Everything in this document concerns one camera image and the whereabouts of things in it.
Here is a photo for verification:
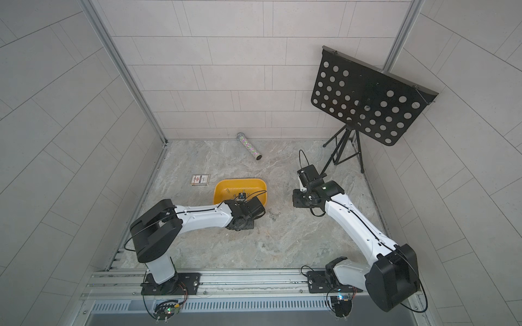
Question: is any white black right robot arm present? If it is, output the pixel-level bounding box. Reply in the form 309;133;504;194
292;181;425;312

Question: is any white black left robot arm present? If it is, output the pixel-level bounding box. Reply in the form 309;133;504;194
130;198;266;285

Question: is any yellow plastic storage box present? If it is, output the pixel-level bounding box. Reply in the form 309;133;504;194
213;179;268;206

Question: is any playing card box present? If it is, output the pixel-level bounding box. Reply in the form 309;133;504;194
190;174;210;186

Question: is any silver screw cluster screw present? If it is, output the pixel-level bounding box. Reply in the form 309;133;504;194
268;210;281;221

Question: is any rhinestone silver microphone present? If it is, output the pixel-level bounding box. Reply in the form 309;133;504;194
236;133;262;160

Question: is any black perforated music stand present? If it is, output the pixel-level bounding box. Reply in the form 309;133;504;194
310;46;438;165

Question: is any right green circuit board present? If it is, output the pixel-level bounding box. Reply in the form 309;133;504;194
330;295;353;319

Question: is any green circuit board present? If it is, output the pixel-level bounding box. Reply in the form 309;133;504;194
154;300;181;323
330;295;353;319

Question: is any left green circuit board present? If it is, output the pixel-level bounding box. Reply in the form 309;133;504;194
154;300;181;323

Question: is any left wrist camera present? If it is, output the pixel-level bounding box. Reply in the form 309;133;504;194
241;197;266;220

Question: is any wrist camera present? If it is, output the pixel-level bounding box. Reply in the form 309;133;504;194
241;197;266;220
297;164;326;192

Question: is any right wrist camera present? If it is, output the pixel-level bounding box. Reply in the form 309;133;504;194
297;164;326;192

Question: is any aluminium rail frame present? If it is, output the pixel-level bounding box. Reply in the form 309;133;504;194
70;268;434;325

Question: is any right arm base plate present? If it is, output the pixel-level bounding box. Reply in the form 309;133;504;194
305;270;354;294

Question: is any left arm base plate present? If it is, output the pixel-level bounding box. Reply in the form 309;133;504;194
141;272;201;296

